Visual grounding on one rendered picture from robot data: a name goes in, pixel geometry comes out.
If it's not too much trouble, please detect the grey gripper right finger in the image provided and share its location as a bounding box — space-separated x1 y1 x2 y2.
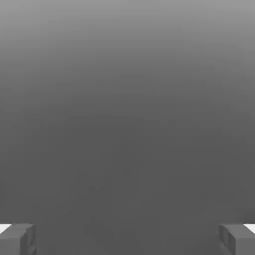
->
218 223 255 255

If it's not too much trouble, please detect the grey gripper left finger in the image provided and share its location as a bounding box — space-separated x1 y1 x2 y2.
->
0 223 38 255

